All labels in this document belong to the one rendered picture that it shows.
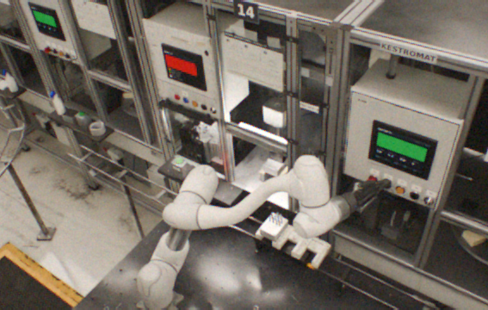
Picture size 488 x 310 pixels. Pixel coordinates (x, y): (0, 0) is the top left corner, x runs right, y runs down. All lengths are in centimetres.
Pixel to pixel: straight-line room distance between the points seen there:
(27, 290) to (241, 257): 172
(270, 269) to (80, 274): 161
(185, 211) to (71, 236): 218
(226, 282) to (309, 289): 43
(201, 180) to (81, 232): 212
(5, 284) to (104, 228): 79
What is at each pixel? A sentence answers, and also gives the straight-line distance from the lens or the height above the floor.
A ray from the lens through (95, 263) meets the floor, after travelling 378.
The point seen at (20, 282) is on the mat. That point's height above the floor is 1.
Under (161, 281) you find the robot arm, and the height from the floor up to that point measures 92.
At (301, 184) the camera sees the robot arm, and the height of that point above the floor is 171.
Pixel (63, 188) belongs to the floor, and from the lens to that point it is 443.
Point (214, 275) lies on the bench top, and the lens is 268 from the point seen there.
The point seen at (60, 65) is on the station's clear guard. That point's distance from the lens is 345.
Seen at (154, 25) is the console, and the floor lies 182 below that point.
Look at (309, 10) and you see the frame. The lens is 201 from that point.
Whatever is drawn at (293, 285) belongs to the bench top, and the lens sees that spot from 263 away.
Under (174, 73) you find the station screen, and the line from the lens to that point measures 248.
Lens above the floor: 290
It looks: 43 degrees down
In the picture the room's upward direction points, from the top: 6 degrees counter-clockwise
